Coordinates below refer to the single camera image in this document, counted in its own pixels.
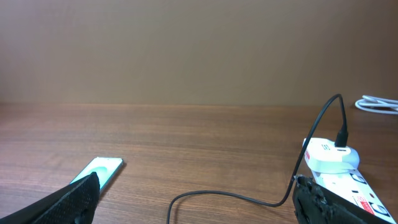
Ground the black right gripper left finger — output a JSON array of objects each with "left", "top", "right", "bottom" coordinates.
[{"left": 1, "top": 172, "right": 100, "bottom": 224}]

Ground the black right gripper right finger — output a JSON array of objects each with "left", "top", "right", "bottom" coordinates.
[{"left": 292, "top": 175, "right": 389, "bottom": 224}]

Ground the blue screen smartphone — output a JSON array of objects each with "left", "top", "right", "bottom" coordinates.
[{"left": 71, "top": 157, "right": 124, "bottom": 193}]

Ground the black charging cable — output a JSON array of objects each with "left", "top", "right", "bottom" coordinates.
[{"left": 166, "top": 93, "right": 349, "bottom": 224}]

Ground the white charger adapter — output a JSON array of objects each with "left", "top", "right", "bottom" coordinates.
[{"left": 304, "top": 138, "right": 360, "bottom": 174}]

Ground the white power strip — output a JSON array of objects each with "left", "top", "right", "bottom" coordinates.
[{"left": 312, "top": 170, "right": 396, "bottom": 223}]

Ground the white power strip cable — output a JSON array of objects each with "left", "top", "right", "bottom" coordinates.
[{"left": 354, "top": 95, "right": 398, "bottom": 116}]

